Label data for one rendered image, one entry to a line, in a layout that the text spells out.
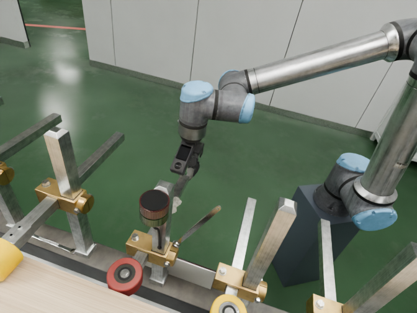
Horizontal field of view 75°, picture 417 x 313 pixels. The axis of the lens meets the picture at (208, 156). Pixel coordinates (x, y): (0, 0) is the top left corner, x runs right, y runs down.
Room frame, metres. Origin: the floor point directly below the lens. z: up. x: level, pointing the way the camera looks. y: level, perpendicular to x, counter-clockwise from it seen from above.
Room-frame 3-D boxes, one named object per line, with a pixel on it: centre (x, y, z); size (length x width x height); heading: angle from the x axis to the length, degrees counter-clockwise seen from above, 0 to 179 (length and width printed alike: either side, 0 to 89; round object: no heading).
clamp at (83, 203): (0.45, 0.35, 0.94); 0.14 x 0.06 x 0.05; 80
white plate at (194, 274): (0.42, 0.05, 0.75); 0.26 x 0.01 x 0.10; 80
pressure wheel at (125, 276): (0.30, 0.14, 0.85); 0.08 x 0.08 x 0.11
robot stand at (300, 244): (0.98, -0.64, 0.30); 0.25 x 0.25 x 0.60; 21
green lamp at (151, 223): (0.36, 0.09, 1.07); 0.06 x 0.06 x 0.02
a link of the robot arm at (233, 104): (0.75, -0.05, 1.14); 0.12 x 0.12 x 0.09; 7
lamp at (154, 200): (0.36, 0.09, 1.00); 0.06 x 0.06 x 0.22; 80
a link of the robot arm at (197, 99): (0.73, 0.06, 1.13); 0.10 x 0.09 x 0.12; 97
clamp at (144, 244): (0.40, 0.10, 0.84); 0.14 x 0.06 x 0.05; 80
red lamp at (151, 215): (0.36, 0.09, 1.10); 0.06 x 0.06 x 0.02
